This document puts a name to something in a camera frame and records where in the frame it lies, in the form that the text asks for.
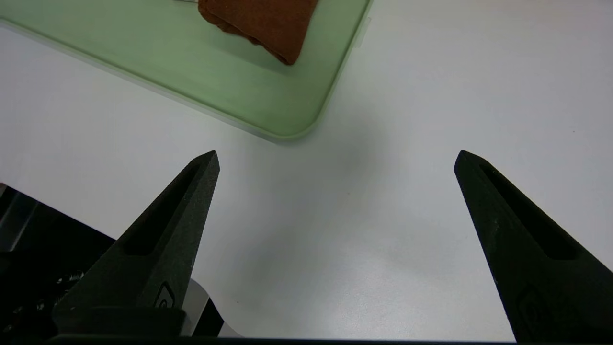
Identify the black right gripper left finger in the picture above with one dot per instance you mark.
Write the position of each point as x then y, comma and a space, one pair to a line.
158, 249

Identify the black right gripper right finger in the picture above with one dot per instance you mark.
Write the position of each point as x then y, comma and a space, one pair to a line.
541, 278

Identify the brown towel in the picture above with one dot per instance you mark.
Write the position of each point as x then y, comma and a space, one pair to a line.
268, 24

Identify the light green plastic tray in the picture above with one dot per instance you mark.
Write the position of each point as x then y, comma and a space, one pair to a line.
215, 72

